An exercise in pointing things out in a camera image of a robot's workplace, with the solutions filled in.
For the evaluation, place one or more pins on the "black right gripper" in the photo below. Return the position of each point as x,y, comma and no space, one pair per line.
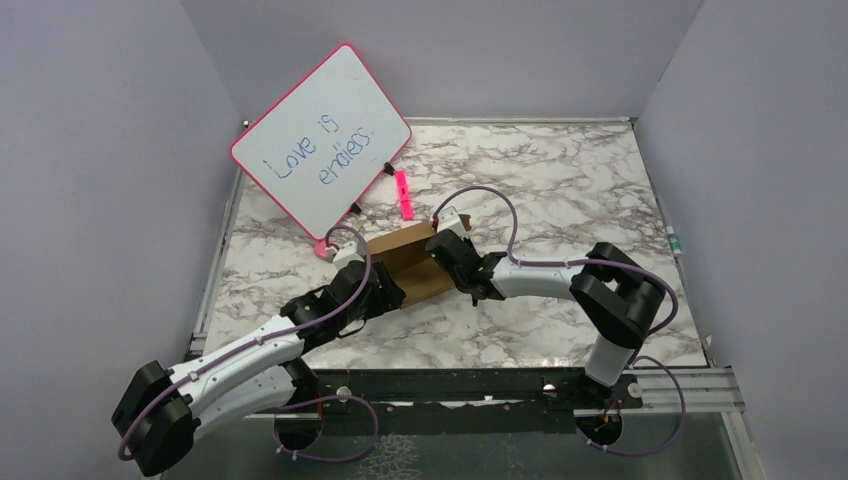
467,244

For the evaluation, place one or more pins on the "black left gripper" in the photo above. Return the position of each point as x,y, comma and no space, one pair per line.
386,298

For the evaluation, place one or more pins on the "brown cardboard box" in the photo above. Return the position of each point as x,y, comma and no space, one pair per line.
409,265

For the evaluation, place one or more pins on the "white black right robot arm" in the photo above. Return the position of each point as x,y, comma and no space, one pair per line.
620,298

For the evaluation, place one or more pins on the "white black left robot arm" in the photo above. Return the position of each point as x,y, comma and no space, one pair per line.
163,411

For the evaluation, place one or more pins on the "pink grey whiteboard eraser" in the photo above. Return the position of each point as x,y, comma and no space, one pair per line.
324,251

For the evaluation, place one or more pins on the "pink marker pen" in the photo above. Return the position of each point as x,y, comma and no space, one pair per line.
403,193

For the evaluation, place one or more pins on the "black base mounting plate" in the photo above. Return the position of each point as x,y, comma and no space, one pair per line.
347,402

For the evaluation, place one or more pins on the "pink-framed whiteboard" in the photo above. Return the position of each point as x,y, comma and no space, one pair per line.
324,143

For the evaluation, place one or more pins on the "green white glue stick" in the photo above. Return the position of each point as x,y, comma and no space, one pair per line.
673,241

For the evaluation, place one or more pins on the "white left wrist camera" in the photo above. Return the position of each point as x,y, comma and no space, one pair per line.
344,254

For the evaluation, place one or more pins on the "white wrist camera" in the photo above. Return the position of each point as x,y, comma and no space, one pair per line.
344,254
448,219

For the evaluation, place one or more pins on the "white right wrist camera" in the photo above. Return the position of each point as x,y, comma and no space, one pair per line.
448,219

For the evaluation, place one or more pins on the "aluminium frame rail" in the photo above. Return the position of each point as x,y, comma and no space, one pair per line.
690,426

